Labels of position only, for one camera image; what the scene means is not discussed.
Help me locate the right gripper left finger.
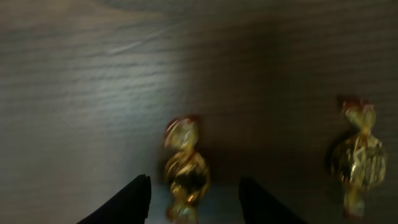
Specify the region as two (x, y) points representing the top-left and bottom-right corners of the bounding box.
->
(76, 174), (152, 224)

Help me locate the gold candy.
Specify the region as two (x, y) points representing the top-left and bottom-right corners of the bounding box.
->
(325, 96), (388, 221)
(162, 114), (212, 224)

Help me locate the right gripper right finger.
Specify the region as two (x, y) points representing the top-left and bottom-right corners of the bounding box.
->
(238, 177), (308, 224)

